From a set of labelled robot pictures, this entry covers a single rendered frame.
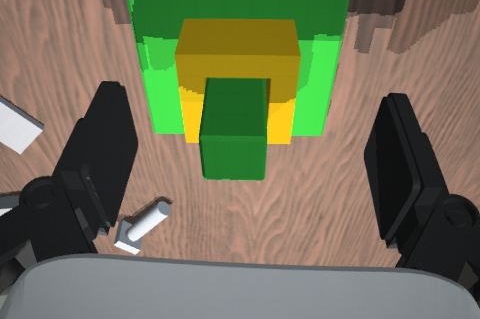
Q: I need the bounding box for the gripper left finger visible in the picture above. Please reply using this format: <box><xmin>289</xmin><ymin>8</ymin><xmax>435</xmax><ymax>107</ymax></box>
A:
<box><xmin>0</xmin><ymin>81</ymin><xmax>138</xmax><ymax>296</ymax></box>

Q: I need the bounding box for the white square plate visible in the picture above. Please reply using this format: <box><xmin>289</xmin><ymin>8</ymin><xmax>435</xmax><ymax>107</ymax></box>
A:
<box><xmin>0</xmin><ymin>96</ymin><xmax>45</xmax><ymax>154</ymax></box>

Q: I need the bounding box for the yellow square nut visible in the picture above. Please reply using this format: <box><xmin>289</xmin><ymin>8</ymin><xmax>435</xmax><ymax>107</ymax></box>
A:
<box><xmin>174</xmin><ymin>19</ymin><xmax>301</xmax><ymax>144</ymax></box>

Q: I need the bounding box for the grey flat bar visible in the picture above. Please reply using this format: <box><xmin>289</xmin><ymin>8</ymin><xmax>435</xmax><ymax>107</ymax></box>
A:
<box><xmin>0</xmin><ymin>195</ymin><xmax>20</xmax><ymax>215</ymax></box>

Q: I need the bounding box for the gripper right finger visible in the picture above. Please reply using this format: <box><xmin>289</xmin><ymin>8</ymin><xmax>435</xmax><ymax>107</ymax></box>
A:
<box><xmin>364</xmin><ymin>93</ymin><xmax>480</xmax><ymax>308</ymax></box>

